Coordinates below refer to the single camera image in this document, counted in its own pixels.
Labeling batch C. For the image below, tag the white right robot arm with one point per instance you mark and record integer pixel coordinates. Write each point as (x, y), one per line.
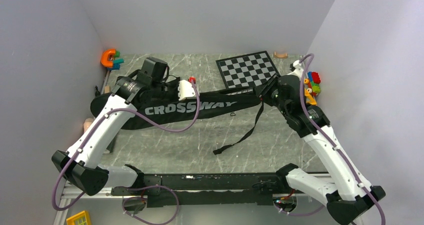
(350, 194)

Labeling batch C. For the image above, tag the wooden arch block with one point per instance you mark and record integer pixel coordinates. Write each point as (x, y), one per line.
(280, 55)

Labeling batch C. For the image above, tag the small wooden block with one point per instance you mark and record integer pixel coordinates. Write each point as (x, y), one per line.
(106, 89)

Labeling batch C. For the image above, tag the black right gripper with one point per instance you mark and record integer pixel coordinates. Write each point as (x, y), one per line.
(265, 93)

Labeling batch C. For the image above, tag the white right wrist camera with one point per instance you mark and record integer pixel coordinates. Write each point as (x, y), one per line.
(296, 69)

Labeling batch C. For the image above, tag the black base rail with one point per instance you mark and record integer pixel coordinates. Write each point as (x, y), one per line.
(262, 189)

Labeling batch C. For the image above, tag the black white chessboard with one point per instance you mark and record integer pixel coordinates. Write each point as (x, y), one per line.
(247, 70)

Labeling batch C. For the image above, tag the black racket bag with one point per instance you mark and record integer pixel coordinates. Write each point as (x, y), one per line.
(209, 105)

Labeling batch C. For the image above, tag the yellow triangle toy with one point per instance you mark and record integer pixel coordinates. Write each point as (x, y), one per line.
(310, 99)

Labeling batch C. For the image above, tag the teal green toy blocks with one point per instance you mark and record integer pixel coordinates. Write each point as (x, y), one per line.
(116, 61)

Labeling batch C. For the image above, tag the small black figure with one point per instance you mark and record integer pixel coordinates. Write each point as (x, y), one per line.
(96, 91)

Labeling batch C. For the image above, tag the beige rolling pin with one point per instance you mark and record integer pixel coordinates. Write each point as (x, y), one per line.
(87, 123)

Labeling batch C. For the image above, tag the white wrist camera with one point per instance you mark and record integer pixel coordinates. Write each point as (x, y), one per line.
(296, 69)
(185, 89)

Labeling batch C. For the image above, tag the black shuttlecock tube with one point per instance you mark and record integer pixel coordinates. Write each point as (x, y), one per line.
(110, 148)

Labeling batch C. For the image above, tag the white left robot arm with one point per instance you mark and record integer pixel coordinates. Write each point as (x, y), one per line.
(119, 109)

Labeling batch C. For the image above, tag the yellow window toy frame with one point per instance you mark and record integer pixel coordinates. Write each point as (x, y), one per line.
(81, 218)

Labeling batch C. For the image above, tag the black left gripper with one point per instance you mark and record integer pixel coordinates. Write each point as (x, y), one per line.
(175, 82)

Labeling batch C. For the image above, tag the colourful brick toy stack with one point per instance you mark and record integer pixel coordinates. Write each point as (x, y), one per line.
(312, 83)

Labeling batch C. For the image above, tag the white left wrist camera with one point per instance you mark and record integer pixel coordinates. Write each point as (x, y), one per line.
(185, 89)

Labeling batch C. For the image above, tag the orange letter toy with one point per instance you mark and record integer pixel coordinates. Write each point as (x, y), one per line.
(108, 57)

